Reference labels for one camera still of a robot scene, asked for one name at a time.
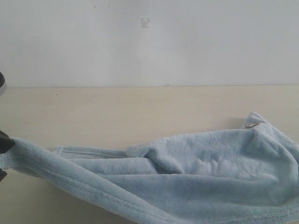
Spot light blue fluffy towel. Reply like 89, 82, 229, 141
0, 112, 299, 224

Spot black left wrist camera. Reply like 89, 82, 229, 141
0, 72, 7, 96

